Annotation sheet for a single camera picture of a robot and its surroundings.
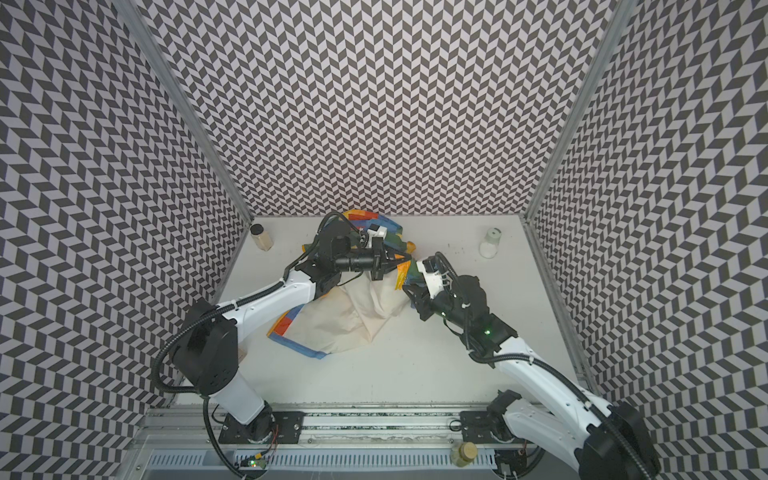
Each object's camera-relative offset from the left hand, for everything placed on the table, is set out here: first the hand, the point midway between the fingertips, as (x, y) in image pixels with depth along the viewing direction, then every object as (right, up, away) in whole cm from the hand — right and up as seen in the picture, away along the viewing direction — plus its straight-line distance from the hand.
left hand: (408, 257), depth 71 cm
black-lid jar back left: (-51, +5, +33) cm, 61 cm away
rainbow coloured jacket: (-18, -19, +20) cm, 33 cm away
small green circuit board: (-35, -47, -4) cm, 58 cm away
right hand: (+1, -7, +4) cm, 8 cm away
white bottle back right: (+29, +2, +32) cm, 43 cm away
